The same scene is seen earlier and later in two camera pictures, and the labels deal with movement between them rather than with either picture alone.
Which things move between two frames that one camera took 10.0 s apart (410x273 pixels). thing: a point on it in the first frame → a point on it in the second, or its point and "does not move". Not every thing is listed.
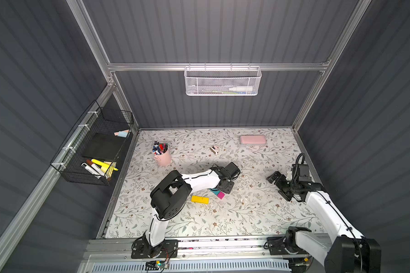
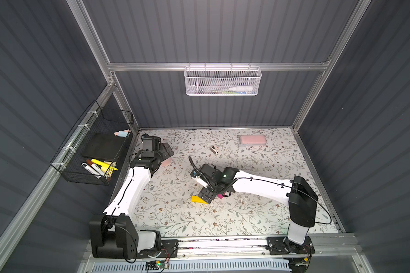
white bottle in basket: x=241 y=89 does not move
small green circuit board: x=162 y=264 does not move
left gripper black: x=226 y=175 → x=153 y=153
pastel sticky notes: x=122 y=133 does not move
